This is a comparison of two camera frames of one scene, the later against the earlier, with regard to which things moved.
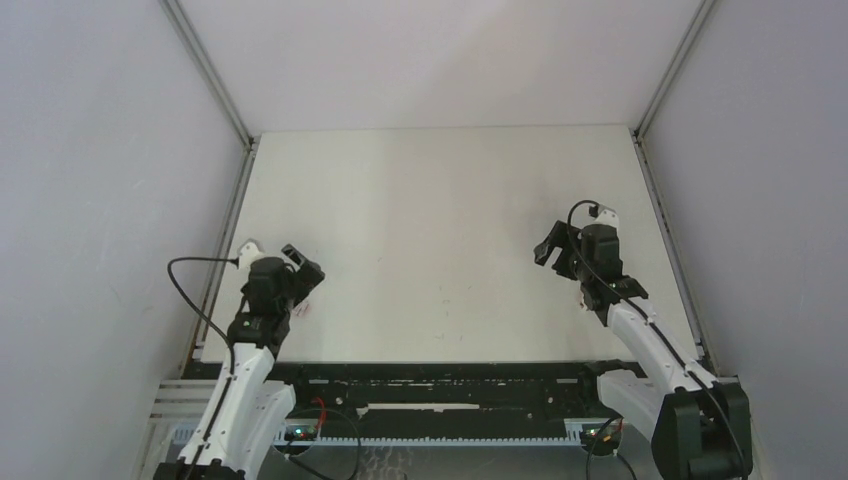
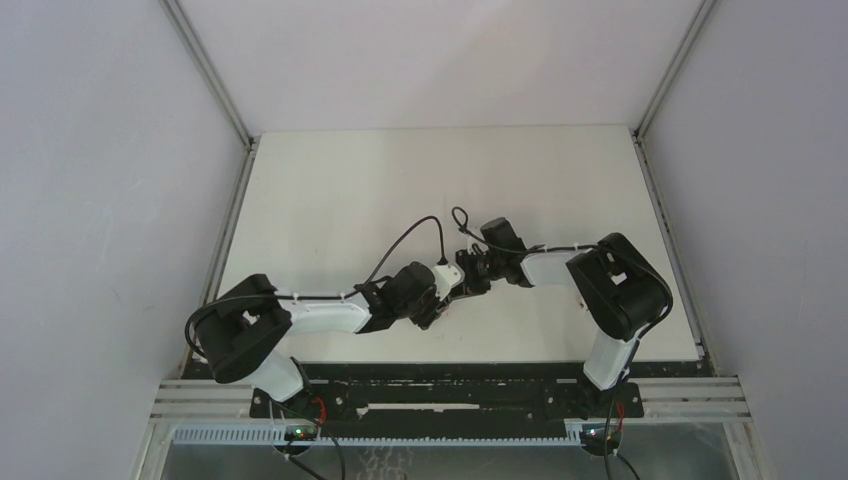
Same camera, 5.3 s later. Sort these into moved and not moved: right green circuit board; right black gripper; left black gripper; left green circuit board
Moved: right black gripper; left black gripper
Not moved: left green circuit board; right green circuit board
